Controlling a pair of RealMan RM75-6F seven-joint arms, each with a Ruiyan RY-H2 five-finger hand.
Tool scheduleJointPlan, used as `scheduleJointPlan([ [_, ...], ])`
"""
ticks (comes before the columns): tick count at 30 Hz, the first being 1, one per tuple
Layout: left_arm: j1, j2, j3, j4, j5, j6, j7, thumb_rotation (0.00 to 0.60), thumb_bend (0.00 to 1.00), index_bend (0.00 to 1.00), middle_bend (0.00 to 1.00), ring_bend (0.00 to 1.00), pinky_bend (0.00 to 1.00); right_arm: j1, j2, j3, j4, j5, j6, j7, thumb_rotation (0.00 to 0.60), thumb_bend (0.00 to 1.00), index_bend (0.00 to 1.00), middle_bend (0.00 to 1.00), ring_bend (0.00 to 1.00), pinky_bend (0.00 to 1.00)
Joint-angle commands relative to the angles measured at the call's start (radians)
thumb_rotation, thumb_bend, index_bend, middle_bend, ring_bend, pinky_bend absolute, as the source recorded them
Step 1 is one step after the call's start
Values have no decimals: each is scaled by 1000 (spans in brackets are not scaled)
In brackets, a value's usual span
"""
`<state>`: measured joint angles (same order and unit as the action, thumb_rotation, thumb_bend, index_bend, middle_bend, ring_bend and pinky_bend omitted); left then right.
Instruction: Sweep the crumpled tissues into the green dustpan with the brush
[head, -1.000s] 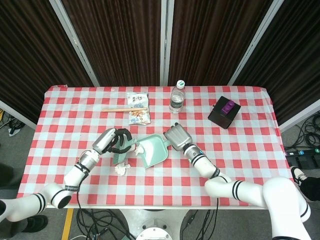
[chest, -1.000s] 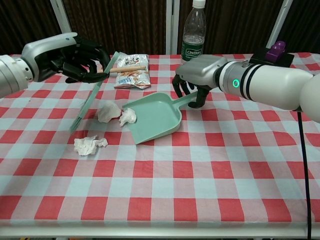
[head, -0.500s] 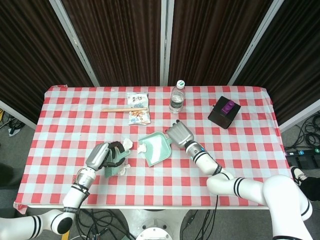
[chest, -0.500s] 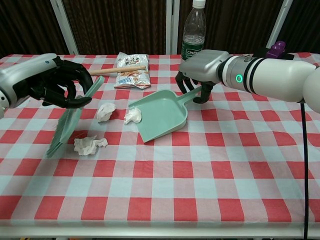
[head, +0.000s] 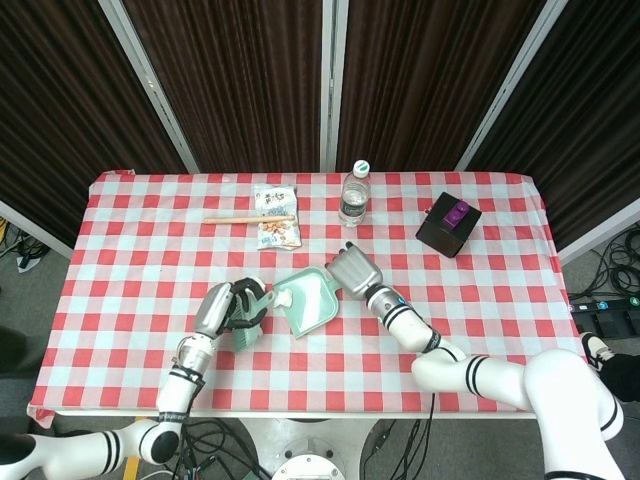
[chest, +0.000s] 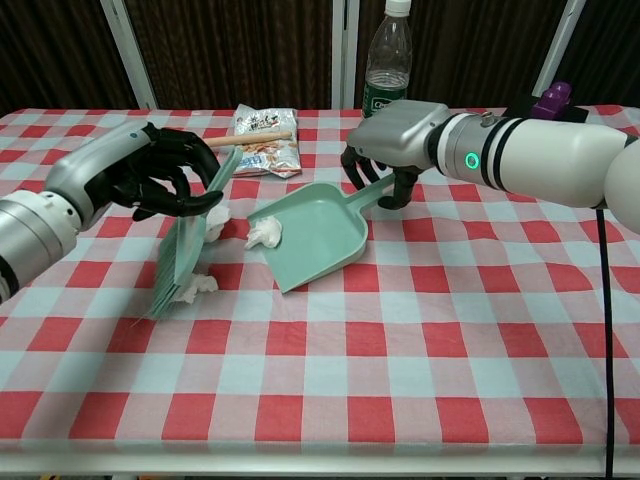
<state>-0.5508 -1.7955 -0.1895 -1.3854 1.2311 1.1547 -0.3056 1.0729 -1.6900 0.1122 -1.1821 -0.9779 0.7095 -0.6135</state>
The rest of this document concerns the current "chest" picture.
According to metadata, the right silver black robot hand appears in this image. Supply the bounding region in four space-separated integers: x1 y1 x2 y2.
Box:
340 99 451 210

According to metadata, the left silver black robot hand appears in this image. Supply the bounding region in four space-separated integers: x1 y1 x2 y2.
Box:
44 121 225 231

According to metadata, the green hand brush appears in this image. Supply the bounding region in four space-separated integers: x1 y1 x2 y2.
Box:
149 148 244 320

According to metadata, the green plastic dustpan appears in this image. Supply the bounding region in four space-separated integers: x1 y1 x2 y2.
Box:
246 175 396 295

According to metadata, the tissue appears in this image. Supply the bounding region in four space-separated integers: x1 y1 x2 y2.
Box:
204 204 234 244

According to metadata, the white paper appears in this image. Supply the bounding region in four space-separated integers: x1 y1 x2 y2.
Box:
172 272 220 305
243 215 284 250

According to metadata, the clear plastic water bottle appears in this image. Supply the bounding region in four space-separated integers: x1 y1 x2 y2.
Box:
361 0 414 120

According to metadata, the dark brown partition panel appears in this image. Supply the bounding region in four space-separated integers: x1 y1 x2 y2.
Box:
554 0 640 109
124 0 334 110
0 0 146 117
357 0 566 109

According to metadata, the black box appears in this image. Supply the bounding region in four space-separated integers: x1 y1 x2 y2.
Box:
504 94 590 124

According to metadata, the white snack bag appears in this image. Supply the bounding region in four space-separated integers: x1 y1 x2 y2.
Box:
230 103 303 179

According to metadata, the wooden stick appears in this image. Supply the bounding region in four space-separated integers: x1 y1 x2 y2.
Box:
204 130 294 149

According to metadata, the purple toy block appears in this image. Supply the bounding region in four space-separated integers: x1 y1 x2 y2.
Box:
530 81 574 121

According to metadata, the red white checkered tablecloth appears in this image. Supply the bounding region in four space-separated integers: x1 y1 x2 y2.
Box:
0 106 640 454

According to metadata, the white aluminium partition post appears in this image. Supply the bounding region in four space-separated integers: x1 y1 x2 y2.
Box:
99 0 160 110
329 0 360 109
532 0 586 96

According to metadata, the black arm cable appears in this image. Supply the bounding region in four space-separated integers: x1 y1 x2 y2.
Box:
594 207 617 480

